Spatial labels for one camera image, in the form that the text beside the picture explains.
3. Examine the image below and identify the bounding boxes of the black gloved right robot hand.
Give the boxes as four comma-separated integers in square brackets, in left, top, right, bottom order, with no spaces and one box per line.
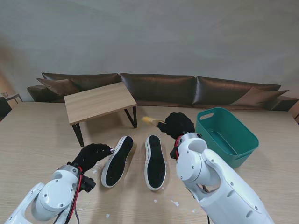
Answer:
[157,112,195,140]

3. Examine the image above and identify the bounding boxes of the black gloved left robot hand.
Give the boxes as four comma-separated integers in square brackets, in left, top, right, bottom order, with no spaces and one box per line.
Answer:
[71,143,115,172]

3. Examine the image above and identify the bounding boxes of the wooden brush yellow bristles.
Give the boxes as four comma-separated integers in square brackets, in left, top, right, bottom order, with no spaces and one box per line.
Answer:
[142,116,166,127]

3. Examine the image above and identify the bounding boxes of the yellow canvas sneaker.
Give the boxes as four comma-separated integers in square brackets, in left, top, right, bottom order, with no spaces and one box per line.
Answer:
[101,136,134,188]
[144,134,167,191]

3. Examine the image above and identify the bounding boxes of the brown leather sofa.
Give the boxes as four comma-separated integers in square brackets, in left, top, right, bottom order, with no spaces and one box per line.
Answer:
[26,72,299,112]

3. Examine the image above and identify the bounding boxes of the green plastic basin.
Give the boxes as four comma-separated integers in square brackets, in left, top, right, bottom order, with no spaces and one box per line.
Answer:
[195,107,259,169]

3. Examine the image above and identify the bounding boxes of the small wooden black-legged stand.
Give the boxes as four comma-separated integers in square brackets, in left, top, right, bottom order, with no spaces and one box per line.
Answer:
[64,81,137,147]

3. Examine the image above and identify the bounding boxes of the brown leather throw pillow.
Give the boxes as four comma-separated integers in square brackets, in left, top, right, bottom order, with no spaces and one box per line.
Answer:
[36,78,78,96]
[230,86,290,107]

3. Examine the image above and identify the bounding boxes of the wooden side table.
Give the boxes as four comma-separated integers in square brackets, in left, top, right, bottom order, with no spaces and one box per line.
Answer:
[0,92,23,104]

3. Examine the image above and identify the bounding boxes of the dark chair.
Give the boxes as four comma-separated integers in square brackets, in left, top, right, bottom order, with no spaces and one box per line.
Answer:
[0,97,12,122]

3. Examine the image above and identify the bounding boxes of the light wooden cabinet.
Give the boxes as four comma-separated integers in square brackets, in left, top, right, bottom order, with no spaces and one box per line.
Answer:
[289,102,299,124]

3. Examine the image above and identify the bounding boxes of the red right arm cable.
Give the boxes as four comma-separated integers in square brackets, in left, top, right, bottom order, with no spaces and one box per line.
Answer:
[175,137,183,159]

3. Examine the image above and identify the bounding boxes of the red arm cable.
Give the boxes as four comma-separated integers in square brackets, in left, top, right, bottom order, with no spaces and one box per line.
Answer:
[66,166,84,222]
[175,137,183,159]

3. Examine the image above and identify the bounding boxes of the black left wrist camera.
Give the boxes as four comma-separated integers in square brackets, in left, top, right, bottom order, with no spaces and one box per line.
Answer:
[81,175,96,193]

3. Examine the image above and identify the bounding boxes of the red left arm cable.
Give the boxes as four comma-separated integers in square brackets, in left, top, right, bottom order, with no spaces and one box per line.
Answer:
[66,166,84,222]

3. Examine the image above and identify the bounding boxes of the grey braided cable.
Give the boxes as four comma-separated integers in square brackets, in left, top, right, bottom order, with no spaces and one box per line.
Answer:
[74,203,81,224]

